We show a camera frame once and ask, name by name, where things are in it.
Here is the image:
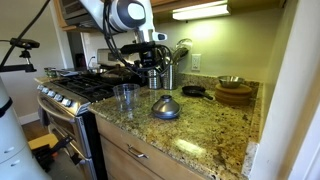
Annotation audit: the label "blue hub processor blade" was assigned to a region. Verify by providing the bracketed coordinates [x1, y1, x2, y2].
[124, 91, 132, 107]

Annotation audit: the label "black camera cable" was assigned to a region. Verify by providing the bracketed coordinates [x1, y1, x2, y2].
[0, 0, 52, 68]

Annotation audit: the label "wooden cabinet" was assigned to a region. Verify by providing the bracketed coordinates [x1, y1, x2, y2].
[94, 114, 208, 180]
[149, 0, 288, 15]

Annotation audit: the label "small glass jars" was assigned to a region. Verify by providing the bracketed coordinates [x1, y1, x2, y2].
[43, 67, 58, 79]

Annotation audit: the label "dark pan with lid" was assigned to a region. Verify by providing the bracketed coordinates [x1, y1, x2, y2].
[99, 64, 134, 85]

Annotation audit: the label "black clamp on floor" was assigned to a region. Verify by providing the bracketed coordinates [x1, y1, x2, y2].
[31, 134, 83, 173]

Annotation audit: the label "stainless steel gas stove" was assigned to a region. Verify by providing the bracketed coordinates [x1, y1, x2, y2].
[34, 48, 148, 180]

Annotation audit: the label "steel bowl on trivets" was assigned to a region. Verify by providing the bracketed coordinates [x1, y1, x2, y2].
[217, 75, 245, 89]

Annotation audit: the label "kitchen utensils bunch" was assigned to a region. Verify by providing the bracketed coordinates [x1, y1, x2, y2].
[170, 38, 194, 67]

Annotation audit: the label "steel range hood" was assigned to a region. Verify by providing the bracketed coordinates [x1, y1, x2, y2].
[58, 0, 113, 32]

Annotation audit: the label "shallow steel stove bowl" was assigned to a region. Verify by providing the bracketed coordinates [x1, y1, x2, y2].
[87, 67, 108, 76]

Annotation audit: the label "under cabinet light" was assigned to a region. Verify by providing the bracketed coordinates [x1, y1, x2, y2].
[172, 0, 232, 22]

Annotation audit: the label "wooden lower cabinet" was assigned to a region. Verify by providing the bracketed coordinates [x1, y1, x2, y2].
[94, 114, 208, 180]

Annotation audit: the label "yellow flat object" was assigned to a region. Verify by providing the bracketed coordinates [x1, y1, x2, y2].
[27, 133, 59, 151]

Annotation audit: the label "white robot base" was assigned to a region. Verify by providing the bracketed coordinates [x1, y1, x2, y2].
[0, 76, 51, 180]

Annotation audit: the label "tall steel utensil holder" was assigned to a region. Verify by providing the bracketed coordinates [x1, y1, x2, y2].
[162, 64, 179, 91]

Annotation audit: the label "small black skillet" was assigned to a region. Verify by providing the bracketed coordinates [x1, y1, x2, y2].
[181, 85, 214, 101]

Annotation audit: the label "white wall outlet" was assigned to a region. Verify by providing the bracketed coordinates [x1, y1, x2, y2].
[190, 53, 202, 72]

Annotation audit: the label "short steel utensil holder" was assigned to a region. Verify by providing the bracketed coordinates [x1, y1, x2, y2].
[147, 68, 163, 90]

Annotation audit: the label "clear plastic processor chamber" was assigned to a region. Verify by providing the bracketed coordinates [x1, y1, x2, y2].
[112, 83, 141, 113]

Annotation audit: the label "grey oven towel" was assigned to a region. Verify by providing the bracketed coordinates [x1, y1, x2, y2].
[37, 105, 51, 128]

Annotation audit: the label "metal drawer handle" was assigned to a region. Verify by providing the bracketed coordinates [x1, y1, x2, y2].
[127, 145, 149, 159]

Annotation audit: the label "grey metallic food processor lid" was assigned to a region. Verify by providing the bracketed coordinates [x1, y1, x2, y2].
[151, 94, 182, 120]

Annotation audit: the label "dark coffee maker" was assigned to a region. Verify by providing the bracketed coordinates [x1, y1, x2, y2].
[74, 53, 87, 70]

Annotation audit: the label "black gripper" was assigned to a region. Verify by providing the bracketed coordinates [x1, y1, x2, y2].
[139, 51, 159, 79]

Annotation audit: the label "black camera on mount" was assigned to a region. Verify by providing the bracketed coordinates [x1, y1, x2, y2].
[0, 37, 41, 74]

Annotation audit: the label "wooden upper cabinet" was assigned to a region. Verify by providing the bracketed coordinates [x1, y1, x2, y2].
[149, 0, 288, 15]

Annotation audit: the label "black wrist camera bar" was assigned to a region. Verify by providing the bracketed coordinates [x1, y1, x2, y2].
[119, 41, 158, 55]

